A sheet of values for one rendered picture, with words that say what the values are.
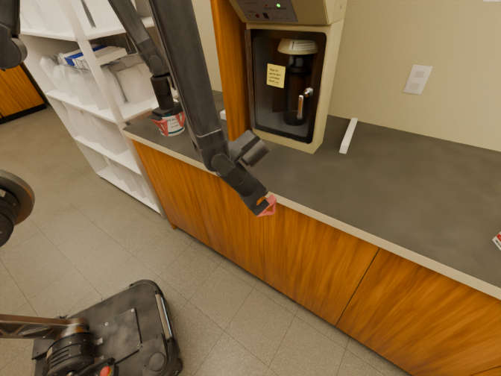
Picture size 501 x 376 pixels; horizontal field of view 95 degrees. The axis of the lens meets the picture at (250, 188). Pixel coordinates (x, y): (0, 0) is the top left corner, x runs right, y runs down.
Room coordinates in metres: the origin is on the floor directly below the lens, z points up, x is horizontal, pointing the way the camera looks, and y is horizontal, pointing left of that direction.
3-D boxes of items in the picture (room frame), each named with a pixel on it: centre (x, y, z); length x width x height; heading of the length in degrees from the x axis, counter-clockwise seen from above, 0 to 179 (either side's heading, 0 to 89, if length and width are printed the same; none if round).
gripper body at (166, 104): (0.85, 0.28, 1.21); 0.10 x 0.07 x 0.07; 144
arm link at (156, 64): (0.88, 0.25, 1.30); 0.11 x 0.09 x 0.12; 116
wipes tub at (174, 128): (1.15, 0.39, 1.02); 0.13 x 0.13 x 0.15
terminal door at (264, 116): (0.92, -0.15, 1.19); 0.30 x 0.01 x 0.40; 52
